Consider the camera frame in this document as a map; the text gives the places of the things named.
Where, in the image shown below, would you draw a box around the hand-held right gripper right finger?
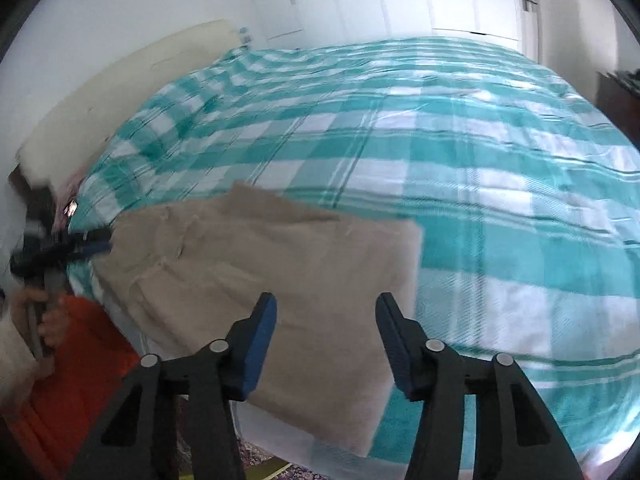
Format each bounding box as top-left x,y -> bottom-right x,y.
375,292 -> 586,480

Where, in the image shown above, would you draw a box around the dark wooden cabinet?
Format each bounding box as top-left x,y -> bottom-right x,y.
596,67 -> 640,126

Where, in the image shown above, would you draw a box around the beige pants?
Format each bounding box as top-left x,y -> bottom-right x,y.
92,182 -> 426,458

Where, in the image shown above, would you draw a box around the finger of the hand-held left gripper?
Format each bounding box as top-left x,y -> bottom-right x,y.
67,241 -> 114,263
67,229 -> 112,245

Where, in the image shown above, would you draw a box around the cream headboard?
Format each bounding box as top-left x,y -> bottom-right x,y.
17,19 -> 241,186

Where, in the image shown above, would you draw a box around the person's left hand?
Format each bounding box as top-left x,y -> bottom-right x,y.
37,294 -> 72,352

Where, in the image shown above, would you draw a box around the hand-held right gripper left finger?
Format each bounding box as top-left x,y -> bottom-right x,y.
67,292 -> 278,480

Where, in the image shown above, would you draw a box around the orange printed blanket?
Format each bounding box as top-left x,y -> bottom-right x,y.
5,295 -> 321,480

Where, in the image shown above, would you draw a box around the bed with teal checked cover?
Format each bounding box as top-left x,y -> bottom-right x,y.
65,35 -> 640,471

